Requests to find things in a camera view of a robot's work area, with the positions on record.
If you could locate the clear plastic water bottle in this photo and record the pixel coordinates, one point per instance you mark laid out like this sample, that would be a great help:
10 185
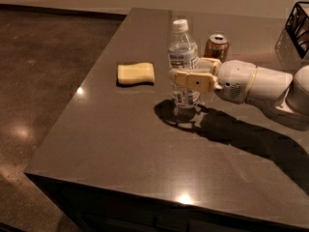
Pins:
183 55

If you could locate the black wire basket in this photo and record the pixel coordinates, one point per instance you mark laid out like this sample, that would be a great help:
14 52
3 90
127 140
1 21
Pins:
297 26

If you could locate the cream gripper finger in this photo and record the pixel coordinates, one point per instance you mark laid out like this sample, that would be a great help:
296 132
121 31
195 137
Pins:
197 80
208 65

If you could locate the yellow sponge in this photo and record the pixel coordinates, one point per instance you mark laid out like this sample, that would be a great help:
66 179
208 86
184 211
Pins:
136 73

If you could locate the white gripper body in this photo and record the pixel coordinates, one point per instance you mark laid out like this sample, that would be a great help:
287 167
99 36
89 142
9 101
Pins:
236 80

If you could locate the orange soda can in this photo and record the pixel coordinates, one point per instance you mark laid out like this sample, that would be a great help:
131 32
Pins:
217 47

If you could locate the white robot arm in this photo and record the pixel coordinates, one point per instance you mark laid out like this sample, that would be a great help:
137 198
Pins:
281 96

